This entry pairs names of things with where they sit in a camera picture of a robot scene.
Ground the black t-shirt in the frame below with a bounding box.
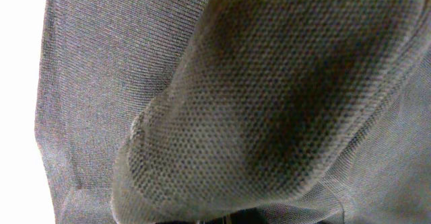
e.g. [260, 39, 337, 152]
[35, 0, 430, 224]

